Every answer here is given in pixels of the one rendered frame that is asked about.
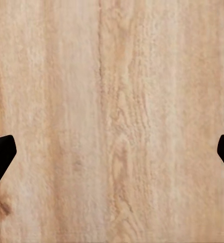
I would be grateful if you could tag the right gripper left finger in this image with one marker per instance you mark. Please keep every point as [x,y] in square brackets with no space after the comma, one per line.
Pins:
[8,151]

